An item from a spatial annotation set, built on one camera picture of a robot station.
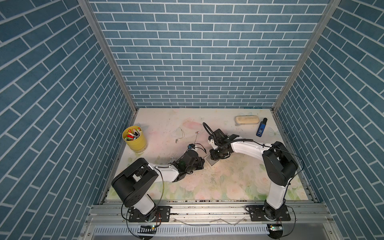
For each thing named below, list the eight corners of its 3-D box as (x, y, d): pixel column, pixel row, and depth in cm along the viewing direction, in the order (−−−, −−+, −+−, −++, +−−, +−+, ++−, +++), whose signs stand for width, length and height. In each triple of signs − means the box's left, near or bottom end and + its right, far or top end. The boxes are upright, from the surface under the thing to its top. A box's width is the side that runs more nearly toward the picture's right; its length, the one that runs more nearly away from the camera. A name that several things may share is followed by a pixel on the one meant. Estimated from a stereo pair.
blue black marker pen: (254, 135, 108) (257, 130, 104) (260, 121, 117) (262, 116, 112) (260, 137, 107) (263, 132, 102) (265, 123, 116) (268, 118, 111)
